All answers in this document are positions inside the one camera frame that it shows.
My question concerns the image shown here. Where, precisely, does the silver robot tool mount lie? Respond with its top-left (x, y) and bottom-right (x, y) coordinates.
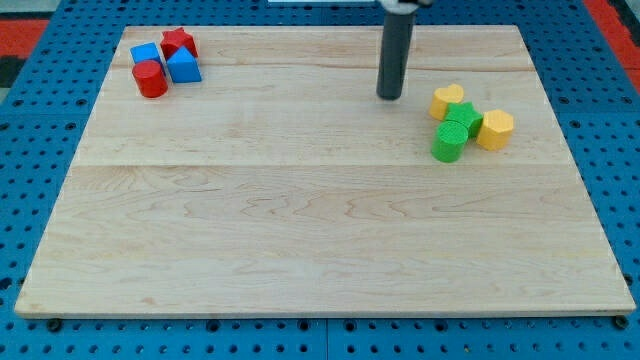
top-left (378, 0), bottom-right (434, 14)

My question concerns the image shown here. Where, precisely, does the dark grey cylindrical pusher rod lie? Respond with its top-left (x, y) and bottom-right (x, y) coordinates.
top-left (376, 12), bottom-right (416, 100)

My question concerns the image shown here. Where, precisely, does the yellow heart block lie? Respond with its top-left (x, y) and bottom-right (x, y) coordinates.
top-left (428, 84), bottom-right (464, 121)

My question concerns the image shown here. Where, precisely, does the green star block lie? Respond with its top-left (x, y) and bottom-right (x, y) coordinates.
top-left (444, 102), bottom-right (483, 138)

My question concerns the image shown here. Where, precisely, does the red star block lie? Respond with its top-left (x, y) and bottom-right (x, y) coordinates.
top-left (160, 27), bottom-right (199, 60)

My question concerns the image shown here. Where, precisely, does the green cylinder block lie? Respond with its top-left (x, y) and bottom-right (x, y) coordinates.
top-left (431, 121), bottom-right (469, 163)

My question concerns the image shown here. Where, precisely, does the yellow hexagon block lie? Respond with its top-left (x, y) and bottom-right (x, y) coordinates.
top-left (476, 109), bottom-right (514, 151)

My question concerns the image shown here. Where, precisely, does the light wooden board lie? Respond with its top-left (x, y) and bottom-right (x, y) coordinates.
top-left (15, 25), bottom-right (636, 319)

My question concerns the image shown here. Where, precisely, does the blue triangular prism block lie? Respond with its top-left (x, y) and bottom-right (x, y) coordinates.
top-left (167, 46), bottom-right (202, 83)

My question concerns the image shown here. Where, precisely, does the blue cube block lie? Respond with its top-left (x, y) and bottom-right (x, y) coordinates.
top-left (130, 42), bottom-right (162, 65)

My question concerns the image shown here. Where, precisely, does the red cylinder block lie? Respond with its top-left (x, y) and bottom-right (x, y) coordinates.
top-left (132, 60), bottom-right (168, 98)

